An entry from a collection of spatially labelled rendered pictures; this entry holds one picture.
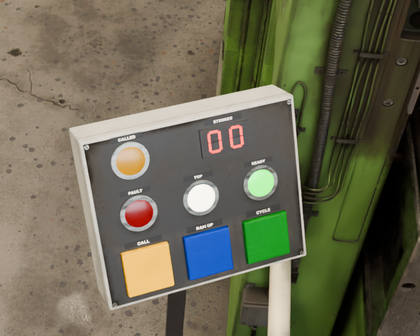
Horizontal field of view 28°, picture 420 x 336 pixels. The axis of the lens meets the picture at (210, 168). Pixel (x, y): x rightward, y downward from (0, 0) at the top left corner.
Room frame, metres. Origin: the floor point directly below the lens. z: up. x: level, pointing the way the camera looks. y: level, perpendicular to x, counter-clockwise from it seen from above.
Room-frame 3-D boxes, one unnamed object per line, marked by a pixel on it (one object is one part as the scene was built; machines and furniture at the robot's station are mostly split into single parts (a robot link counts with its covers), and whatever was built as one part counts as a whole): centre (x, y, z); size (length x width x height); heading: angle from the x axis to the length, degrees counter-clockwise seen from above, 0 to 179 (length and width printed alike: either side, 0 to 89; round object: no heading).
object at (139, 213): (0.77, 0.10, 1.09); 0.05 x 0.03 x 0.04; 90
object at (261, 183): (0.85, -0.08, 1.09); 0.05 x 0.03 x 0.04; 90
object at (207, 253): (0.77, -0.01, 1.01); 0.07 x 0.05 x 0.07; 115
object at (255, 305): (1.08, -0.16, 0.36); 0.09 x 0.07 x 0.12; 90
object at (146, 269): (0.73, 0.08, 1.01); 0.07 x 0.05 x 0.07; 115
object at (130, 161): (0.80, 0.12, 1.16); 0.05 x 0.03 x 0.04; 90
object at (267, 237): (0.81, -0.10, 1.01); 0.07 x 0.05 x 0.07; 115
